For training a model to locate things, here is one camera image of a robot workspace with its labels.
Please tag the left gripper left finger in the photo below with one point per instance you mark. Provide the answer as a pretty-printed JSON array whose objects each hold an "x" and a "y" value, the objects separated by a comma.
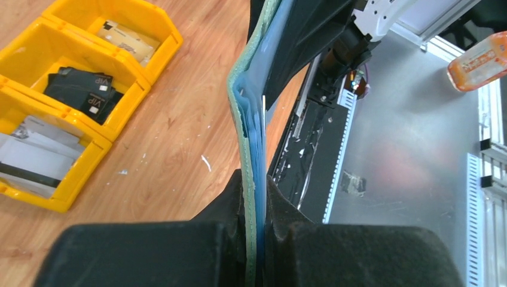
[{"x": 208, "y": 250}]

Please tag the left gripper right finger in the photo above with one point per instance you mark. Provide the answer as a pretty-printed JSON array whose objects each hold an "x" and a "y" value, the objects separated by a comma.
[{"x": 299, "y": 252}]

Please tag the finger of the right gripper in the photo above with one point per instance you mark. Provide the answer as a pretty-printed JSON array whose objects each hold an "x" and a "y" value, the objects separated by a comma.
[{"x": 309, "y": 28}]

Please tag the mint green card holder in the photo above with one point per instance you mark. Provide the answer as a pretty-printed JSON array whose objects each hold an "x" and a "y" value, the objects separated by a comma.
[{"x": 245, "y": 87}]

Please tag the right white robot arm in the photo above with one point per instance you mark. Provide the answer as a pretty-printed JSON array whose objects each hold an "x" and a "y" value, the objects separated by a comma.
[{"x": 345, "y": 32}]

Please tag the tan card holder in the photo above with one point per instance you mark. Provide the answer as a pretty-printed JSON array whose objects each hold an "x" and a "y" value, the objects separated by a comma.
[{"x": 140, "y": 46}]

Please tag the silver card holder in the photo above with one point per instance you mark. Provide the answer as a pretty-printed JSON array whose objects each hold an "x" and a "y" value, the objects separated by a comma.
[{"x": 36, "y": 156}]

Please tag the orange drink bottle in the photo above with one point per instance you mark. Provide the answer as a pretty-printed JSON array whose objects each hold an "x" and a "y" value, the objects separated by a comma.
[{"x": 481, "y": 64}]

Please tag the yellow three-compartment bin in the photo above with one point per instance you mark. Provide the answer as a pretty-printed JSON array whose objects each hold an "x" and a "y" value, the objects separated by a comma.
[{"x": 66, "y": 35}]

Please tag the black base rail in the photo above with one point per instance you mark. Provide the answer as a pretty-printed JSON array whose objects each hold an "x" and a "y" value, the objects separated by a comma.
[{"x": 308, "y": 163}]

